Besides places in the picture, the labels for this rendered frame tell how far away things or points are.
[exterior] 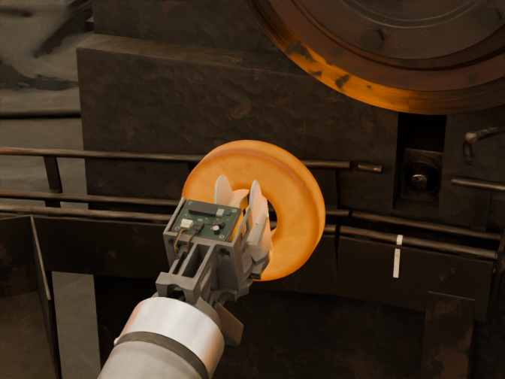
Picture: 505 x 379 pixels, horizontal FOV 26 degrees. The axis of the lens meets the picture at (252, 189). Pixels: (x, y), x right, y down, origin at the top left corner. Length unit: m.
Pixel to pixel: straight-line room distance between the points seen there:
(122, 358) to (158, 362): 0.03
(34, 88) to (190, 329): 2.84
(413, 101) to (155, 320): 0.45
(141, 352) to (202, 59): 0.59
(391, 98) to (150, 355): 0.48
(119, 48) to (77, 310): 1.13
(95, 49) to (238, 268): 0.56
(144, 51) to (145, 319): 0.59
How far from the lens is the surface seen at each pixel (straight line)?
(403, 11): 1.15
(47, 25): 4.38
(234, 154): 1.12
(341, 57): 1.25
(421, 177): 1.42
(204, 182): 1.15
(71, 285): 2.62
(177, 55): 1.46
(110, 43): 1.51
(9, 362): 1.34
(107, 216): 1.48
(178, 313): 0.97
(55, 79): 3.82
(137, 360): 0.94
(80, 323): 2.48
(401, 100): 1.27
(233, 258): 1.01
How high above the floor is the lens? 1.38
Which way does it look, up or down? 27 degrees down
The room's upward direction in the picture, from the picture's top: straight up
